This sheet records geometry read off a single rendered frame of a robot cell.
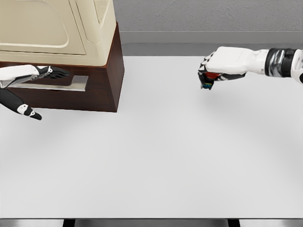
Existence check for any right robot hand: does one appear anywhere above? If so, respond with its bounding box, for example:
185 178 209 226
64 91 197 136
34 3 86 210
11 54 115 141
197 46 259 90

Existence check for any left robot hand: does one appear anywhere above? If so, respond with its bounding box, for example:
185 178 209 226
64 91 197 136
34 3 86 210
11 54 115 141
0 64 70 122

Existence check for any brown drawer with silver handle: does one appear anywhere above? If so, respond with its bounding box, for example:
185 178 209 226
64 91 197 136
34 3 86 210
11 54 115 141
0 68 110 93

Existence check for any beige and brown wooden cabinet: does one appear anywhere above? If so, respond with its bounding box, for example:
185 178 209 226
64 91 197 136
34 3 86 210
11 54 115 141
0 0 125 113

